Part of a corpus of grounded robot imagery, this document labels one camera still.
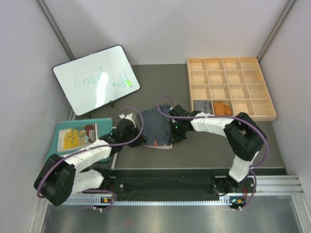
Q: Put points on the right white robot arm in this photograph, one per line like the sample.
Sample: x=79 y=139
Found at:
x=243 y=134

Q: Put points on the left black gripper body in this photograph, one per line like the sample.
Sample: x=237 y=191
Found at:
x=134 y=134

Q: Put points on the grey striped underwear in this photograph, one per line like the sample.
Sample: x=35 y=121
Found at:
x=202 y=106

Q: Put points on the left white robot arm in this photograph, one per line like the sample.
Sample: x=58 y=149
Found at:
x=62 y=176

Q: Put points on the dark blue striped underwear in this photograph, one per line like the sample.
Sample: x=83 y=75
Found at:
x=157 y=130

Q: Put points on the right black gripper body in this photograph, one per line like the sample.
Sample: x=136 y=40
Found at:
x=178 y=134

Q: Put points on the yellow picture book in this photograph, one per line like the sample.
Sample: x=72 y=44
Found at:
x=77 y=137

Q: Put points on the green marker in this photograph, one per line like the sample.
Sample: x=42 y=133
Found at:
x=127 y=80

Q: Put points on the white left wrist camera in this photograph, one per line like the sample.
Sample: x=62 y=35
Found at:
x=131 y=117

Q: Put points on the wooden compartment tray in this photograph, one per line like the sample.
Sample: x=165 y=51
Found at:
x=236 y=82

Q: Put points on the orange underwear white waistband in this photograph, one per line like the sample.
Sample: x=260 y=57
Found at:
x=221 y=109

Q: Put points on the teal folder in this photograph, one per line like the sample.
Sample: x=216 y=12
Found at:
x=104 y=126

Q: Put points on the white whiteboard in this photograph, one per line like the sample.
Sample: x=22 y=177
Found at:
x=95 y=80

